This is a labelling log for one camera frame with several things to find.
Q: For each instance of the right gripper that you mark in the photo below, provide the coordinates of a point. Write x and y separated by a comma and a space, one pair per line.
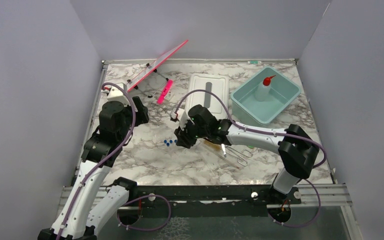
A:
182, 139

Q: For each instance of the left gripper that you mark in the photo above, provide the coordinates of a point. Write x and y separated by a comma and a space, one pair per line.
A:
141, 116

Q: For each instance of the metal wire tongs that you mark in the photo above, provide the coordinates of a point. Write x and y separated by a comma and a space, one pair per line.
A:
241, 156

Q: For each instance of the red capped squeeze bottle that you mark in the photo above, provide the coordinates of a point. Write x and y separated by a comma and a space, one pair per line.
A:
262, 90

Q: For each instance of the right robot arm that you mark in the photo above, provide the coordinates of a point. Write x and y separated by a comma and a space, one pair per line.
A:
298, 152

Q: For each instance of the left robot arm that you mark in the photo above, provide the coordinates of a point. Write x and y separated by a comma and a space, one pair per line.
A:
80, 218

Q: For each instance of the metal tweezers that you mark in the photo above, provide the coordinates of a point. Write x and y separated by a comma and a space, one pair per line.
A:
223, 147

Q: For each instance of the clear glass rod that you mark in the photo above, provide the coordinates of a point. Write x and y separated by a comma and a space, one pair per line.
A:
204, 157

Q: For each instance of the pink acrylic stand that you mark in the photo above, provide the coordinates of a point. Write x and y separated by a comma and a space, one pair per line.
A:
153, 67

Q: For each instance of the clear test tube rack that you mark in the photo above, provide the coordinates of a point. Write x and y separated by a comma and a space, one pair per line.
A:
173, 149

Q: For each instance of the white plastic lid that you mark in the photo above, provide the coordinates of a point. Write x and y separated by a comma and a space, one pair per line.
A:
215, 96

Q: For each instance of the teal plastic bin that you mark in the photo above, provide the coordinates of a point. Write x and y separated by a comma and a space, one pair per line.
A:
251, 112

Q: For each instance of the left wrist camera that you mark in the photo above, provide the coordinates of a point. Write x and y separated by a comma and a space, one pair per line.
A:
116, 95

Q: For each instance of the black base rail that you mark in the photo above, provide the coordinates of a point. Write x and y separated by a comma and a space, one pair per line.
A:
196, 201

